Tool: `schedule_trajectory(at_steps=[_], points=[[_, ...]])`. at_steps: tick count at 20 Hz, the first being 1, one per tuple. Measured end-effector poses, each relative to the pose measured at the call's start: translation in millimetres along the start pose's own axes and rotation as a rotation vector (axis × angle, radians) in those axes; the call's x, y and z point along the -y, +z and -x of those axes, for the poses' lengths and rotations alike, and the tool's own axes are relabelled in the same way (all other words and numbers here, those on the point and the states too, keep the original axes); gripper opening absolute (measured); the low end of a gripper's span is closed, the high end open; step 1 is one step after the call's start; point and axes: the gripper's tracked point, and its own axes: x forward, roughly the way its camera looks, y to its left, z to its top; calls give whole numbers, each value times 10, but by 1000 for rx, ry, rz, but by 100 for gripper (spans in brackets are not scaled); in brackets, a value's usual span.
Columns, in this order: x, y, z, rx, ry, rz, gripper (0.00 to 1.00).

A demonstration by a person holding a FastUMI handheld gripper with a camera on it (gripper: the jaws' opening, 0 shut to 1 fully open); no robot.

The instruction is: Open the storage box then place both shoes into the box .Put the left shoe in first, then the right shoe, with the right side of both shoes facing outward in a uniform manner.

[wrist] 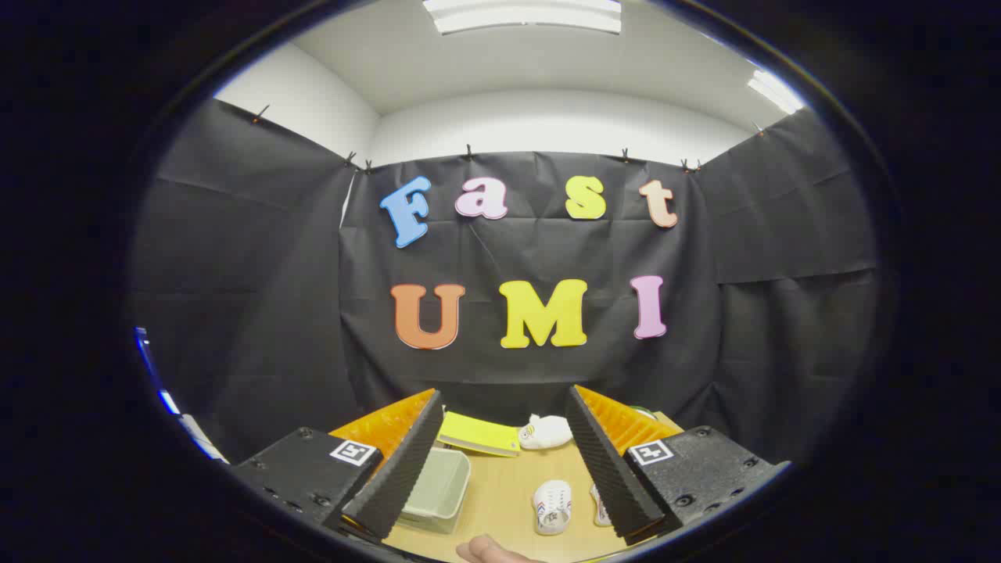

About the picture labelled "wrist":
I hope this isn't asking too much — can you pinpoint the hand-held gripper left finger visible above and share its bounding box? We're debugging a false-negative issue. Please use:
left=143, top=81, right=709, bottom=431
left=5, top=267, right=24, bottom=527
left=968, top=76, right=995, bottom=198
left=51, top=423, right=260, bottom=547
left=233, top=388, right=445, bottom=542

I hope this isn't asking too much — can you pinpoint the yellow book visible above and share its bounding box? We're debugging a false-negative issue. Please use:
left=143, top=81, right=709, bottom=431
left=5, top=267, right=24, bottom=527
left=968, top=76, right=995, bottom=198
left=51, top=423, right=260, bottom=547
left=436, top=411, right=523, bottom=458

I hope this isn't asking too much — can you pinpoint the grey-green fabric storage box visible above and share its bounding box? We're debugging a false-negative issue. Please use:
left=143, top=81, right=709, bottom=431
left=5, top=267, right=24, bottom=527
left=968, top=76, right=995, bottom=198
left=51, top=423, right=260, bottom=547
left=395, top=447, right=472, bottom=535

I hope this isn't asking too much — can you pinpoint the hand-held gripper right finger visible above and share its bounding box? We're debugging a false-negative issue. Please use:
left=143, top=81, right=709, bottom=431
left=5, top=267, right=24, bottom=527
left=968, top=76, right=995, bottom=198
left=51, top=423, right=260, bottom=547
left=566, top=384, right=791, bottom=547

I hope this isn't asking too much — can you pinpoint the long ceiling light panel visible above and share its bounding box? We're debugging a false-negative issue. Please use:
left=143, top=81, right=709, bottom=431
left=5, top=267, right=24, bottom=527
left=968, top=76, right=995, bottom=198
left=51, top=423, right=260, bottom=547
left=422, top=0, right=623, bottom=36

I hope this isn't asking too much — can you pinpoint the small ceiling light panel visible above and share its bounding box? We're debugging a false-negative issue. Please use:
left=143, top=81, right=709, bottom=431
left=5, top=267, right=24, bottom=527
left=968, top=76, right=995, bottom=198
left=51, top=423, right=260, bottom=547
left=747, top=69, right=806, bottom=117

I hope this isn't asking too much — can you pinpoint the white plush toy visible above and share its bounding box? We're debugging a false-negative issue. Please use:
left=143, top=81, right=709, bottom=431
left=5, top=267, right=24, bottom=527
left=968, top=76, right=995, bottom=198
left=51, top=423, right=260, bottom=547
left=518, top=414, right=574, bottom=450

